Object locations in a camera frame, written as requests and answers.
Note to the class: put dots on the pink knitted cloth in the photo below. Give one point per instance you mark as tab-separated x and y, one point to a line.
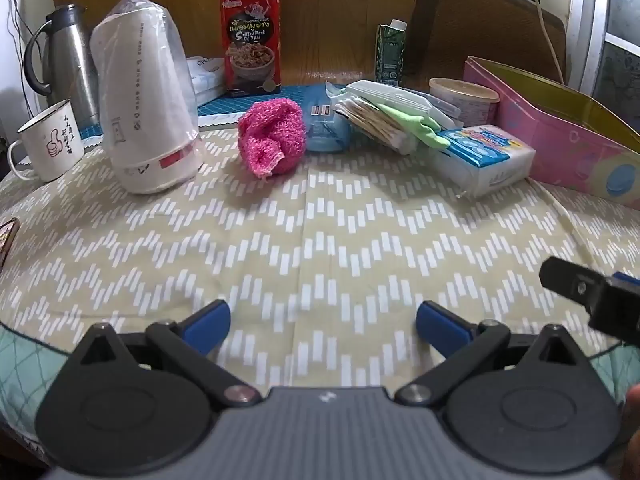
272	135

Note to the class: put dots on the white and green box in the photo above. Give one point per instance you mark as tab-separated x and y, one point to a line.
395	95

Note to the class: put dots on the blue plastic case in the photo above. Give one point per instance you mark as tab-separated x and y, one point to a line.
325	125

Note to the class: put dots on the white scalloped paper strip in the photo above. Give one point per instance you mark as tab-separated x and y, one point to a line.
220	120

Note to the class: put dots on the light green cloth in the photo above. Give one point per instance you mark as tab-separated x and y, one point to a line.
417	127

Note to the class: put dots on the beige chevron tablecloth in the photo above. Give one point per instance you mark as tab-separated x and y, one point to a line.
320	240

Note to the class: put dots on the wooden panel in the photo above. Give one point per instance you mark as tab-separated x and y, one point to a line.
325	10

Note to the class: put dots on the green drink carton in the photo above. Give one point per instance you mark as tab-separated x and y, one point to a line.
390	55

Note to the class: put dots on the pink tin box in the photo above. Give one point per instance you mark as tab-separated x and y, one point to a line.
560	140

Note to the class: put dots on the round can with beige lid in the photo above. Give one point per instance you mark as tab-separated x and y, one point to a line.
462	100

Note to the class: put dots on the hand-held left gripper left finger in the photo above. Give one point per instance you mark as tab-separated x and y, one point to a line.
210	327

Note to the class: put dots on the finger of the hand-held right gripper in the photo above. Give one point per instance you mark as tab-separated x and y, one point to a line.
567	277

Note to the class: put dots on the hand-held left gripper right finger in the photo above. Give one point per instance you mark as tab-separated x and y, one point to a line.
440	327

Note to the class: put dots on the bag of cotton swabs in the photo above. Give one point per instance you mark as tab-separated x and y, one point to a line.
377	127

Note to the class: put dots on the white cylinder in plastic bag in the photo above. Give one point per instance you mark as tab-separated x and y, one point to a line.
142	110

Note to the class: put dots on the blue and white tissue pack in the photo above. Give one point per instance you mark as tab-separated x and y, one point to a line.
482	157

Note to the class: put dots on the steel thermos jug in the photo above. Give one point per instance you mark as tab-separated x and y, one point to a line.
67	60

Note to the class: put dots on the blue cutting mat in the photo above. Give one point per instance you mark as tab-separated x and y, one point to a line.
225	105

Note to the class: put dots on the white wet wipes pack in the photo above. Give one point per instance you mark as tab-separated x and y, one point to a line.
206	77

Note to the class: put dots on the white enamel mug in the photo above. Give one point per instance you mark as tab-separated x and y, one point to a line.
50	142

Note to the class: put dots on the red snack box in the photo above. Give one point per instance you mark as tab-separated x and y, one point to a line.
252	45

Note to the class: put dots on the white framed glass door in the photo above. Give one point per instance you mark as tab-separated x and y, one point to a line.
607	35

